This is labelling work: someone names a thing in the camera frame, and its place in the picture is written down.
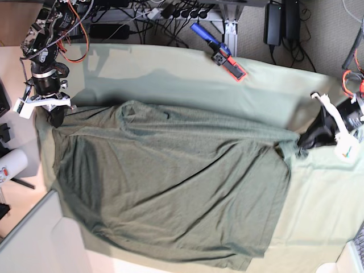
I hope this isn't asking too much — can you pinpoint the aluminium frame leg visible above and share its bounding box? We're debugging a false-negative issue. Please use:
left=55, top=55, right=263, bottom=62
left=210, top=3, right=244, bottom=57

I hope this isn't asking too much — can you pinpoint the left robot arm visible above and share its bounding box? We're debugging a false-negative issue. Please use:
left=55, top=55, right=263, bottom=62
left=297, top=26, right=363, bottom=163

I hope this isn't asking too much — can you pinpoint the white bin corner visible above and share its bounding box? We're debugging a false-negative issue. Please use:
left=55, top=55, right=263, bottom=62
left=1, top=191, right=92, bottom=272

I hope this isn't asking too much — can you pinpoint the light green table cloth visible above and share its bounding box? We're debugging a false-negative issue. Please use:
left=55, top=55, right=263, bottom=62
left=34, top=42, right=364, bottom=273

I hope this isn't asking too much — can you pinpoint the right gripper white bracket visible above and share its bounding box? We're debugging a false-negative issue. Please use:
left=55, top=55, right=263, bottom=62
left=13, top=95, right=72, bottom=128

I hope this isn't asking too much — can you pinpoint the black power adapter brick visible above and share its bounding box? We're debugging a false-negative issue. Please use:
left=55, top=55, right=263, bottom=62
left=263, top=1, right=283, bottom=46

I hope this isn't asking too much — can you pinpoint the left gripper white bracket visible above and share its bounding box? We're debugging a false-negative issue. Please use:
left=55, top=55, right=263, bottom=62
left=297, top=92, right=359, bottom=163

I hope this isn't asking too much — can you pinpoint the black cable bundle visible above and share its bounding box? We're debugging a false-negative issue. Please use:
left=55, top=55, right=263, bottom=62
left=85, top=0, right=222, bottom=49

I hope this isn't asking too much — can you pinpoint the white cylindrical bottle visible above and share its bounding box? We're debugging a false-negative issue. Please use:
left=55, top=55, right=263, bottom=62
left=0, top=148, right=28, bottom=185

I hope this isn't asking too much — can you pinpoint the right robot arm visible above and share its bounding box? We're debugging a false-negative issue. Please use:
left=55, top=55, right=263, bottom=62
left=13, top=1, right=94, bottom=127

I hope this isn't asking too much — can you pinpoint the green T-shirt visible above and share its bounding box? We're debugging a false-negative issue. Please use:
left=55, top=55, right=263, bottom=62
left=52, top=101, right=297, bottom=271

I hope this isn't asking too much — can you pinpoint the blue and red clamp tool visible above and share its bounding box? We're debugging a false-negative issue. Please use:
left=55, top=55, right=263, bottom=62
left=190, top=23, right=246, bottom=82

